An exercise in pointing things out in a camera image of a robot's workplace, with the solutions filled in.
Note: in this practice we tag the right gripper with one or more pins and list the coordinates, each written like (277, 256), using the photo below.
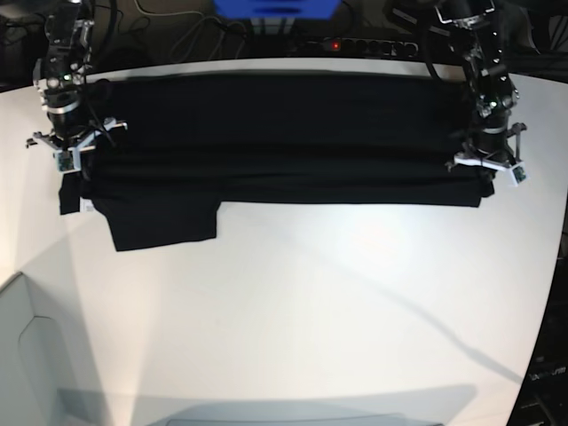
(76, 128)

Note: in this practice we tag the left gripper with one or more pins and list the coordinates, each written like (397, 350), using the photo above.
(496, 147)

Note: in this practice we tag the black T-shirt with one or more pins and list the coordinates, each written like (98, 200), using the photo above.
(192, 143)

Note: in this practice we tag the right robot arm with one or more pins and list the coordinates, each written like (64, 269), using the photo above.
(71, 103)

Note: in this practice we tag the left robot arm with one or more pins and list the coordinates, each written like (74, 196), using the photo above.
(475, 38)

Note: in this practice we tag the black power strip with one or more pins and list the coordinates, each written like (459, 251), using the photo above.
(364, 48)

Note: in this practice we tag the blue plastic box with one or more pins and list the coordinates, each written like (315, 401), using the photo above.
(296, 9)

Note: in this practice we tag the white bin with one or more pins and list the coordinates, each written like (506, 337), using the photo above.
(37, 379)

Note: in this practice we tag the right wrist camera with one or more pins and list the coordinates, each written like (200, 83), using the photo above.
(68, 161)

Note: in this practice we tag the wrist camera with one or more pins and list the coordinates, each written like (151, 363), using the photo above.
(518, 174)
(68, 161)

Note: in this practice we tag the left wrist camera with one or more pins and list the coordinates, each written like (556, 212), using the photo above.
(518, 174)

